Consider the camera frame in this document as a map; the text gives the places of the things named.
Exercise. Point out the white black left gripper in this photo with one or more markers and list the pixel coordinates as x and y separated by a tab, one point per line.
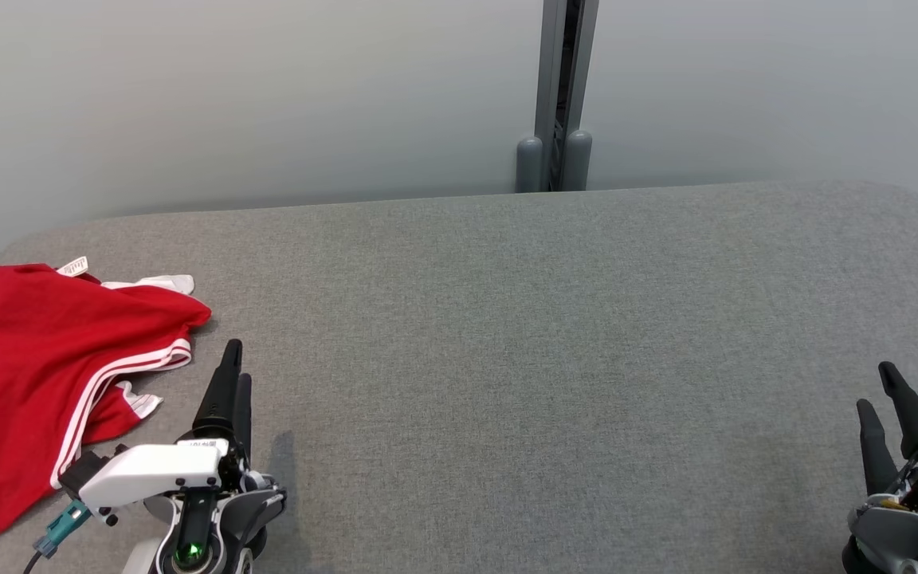
148	470

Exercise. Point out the grey metal partition post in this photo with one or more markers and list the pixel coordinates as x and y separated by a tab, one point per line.
559	96

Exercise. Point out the red white basketball jersey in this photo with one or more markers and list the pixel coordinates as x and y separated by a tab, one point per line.
21	359

